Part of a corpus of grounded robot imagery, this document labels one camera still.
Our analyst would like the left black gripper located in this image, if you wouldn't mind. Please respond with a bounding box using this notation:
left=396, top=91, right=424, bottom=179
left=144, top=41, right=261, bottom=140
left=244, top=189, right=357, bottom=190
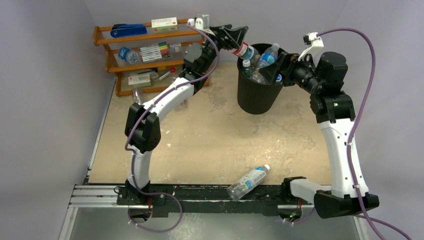
left=200, top=24, right=247, bottom=73

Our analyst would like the blue label clear bottle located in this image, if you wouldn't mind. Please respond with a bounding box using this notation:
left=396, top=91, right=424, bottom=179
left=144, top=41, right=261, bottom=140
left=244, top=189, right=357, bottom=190
left=251, top=43, right=280, bottom=85

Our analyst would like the dark green label water bottle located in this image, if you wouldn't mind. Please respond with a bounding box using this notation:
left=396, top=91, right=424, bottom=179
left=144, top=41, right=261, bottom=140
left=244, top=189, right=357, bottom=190
left=242, top=59, right=254, bottom=78

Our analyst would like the black ribbed waste bin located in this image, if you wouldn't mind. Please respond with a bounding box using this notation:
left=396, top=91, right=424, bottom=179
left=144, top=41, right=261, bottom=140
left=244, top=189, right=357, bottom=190
left=236, top=48, right=286, bottom=115

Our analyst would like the wooden three-tier shelf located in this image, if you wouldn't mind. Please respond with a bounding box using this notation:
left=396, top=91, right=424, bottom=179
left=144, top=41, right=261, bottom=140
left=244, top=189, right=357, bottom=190
left=92, top=17, right=197, bottom=97

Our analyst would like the white label clear bottle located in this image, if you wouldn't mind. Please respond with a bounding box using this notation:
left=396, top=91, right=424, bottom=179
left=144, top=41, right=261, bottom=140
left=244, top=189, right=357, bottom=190
left=226, top=164, right=271, bottom=201

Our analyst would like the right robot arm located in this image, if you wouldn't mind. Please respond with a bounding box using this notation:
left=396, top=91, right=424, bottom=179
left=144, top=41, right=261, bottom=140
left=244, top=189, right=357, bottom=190
left=261, top=50, right=380, bottom=219

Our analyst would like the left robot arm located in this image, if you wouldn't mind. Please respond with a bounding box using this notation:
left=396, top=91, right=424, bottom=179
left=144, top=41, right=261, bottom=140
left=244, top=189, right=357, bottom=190
left=124, top=24, right=249, bottom=205

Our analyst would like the small clear clip box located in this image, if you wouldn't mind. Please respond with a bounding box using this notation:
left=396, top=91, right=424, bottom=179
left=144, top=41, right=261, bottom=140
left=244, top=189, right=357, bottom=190
left=169, top=42, right=182, bottom=54

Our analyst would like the white and red box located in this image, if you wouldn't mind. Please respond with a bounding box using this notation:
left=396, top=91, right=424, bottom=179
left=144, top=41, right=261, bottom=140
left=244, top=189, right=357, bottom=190
left=151, top=17, right=178, bottom=34

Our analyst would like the pack of coloured markers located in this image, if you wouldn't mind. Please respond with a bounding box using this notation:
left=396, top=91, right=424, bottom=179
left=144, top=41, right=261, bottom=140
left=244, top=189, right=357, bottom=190
left=139, top=41, right=171, bottom=63

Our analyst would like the green-capped white marker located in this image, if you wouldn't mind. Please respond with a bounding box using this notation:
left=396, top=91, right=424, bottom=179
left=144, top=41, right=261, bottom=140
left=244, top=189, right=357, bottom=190
left=158, top=67, right=176, bottom=81

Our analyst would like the white stapler on bottom shelf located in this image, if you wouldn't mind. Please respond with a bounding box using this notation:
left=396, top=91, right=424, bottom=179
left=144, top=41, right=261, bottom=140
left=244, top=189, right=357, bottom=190
left=127, top=68, right=159, bottom=88

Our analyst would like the clear bottle near shelf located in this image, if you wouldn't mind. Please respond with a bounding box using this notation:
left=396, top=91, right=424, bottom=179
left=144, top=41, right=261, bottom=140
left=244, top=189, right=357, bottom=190
left=132, top=87, right=144, bottom=106

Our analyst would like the blue stapler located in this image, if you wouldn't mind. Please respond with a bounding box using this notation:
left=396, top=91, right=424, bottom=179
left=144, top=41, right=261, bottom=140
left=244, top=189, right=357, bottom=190
left=110, top=23, right=147, bottom=38

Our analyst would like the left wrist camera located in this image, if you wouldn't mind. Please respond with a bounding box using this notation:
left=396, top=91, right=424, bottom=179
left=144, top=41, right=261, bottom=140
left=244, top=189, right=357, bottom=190
left=187, top=14, right=210, bottom=32

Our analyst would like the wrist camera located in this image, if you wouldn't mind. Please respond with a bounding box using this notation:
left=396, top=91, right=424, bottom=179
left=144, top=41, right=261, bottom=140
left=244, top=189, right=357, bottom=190
left=187, top=14, right=210, bottom=32
left=297, top=32, right=324, bottom=61

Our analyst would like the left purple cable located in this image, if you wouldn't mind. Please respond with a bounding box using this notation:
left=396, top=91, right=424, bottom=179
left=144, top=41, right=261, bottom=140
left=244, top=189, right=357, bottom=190
left=124, top=23, right=221, bottom=196

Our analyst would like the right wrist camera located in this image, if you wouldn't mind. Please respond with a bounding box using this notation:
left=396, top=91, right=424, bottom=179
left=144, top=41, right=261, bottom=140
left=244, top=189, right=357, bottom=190
left=297, top=32, right=324, bottom=61

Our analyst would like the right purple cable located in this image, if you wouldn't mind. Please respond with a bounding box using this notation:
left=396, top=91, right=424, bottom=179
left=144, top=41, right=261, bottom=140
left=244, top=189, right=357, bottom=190
left=298, top=27, right=414, bottom=240

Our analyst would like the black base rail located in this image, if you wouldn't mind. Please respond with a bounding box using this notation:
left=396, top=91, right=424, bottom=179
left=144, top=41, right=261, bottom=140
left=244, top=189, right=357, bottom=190
left=113, top=183, right=313, bottom=218

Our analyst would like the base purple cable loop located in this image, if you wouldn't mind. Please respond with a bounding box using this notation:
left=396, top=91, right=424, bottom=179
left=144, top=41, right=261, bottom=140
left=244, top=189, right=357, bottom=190
left=127, top=190, right=184, bottom=233

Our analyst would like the aluminium frame rail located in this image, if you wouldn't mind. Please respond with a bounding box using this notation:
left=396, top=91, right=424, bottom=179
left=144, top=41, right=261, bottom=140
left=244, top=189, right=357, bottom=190
left=59, top=184, right=369, bottom=240

